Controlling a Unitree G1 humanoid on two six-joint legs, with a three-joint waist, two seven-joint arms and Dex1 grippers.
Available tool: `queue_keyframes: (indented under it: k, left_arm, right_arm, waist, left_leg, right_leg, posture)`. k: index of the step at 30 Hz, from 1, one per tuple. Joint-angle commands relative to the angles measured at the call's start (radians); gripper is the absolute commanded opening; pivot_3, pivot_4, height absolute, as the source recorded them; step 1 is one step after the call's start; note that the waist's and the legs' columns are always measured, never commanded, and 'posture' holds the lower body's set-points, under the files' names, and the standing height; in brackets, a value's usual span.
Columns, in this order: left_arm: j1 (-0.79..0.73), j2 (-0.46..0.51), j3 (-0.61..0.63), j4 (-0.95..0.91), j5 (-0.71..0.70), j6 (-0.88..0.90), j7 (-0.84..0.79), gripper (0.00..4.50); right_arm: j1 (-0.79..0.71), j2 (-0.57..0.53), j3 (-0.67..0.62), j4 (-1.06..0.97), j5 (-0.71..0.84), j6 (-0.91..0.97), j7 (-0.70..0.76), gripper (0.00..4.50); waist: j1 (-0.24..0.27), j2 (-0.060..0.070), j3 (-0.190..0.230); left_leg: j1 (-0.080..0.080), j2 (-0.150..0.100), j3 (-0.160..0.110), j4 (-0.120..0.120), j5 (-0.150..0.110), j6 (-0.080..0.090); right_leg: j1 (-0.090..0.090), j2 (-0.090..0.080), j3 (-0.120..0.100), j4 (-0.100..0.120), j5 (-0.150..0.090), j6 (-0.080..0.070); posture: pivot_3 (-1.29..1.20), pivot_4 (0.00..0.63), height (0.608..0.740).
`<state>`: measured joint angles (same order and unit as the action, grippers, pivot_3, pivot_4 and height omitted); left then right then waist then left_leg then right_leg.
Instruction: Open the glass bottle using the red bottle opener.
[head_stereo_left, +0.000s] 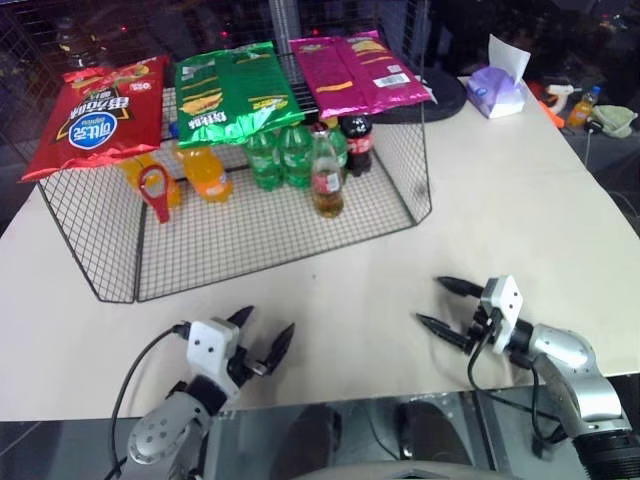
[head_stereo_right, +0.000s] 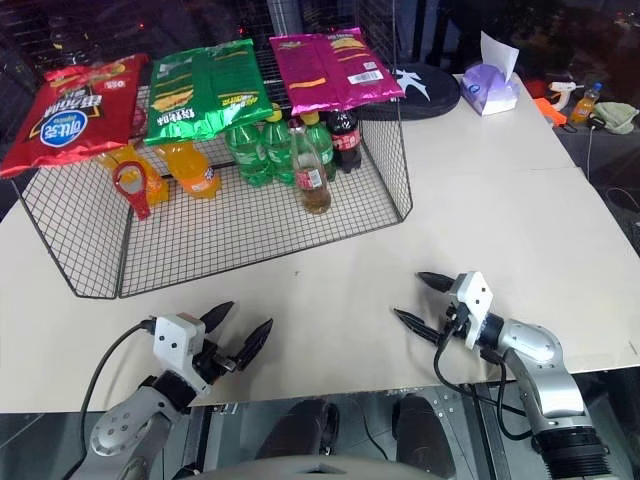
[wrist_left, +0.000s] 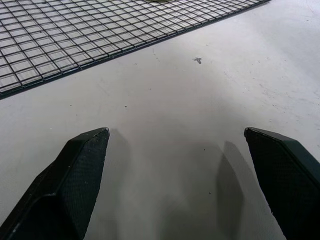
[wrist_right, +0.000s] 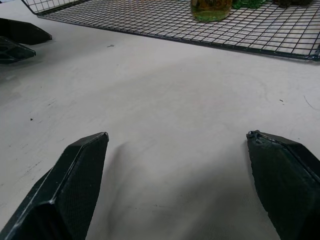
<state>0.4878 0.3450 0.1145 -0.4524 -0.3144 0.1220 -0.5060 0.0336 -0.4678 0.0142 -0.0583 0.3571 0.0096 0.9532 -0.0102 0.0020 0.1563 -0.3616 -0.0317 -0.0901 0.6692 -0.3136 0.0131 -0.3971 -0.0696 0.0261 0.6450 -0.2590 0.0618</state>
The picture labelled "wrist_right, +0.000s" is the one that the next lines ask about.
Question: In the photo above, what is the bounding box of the black wire mesh tray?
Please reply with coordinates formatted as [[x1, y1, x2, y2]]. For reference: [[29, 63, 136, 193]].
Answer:
[[21, 0, 320, 63]]

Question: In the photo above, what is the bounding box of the green object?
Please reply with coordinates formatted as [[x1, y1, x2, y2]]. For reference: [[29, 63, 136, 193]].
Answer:
[[232, 0, 266, 10]]

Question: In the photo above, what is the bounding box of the yellow-green glass jar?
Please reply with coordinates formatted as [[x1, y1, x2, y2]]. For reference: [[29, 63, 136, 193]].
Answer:
[[190, 0, 233, 22]]

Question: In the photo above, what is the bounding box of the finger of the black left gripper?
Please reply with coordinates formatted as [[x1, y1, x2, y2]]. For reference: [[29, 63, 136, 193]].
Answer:
[[0, 35, 37, 65], [0, 17, 53, 46]]

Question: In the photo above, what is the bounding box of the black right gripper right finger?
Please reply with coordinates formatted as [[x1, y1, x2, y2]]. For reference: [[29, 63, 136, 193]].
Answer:
[[246, 129, 320, 240]]

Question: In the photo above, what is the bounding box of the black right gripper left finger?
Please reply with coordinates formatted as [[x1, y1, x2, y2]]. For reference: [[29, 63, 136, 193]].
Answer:
[[0, 131, 110, 240]]

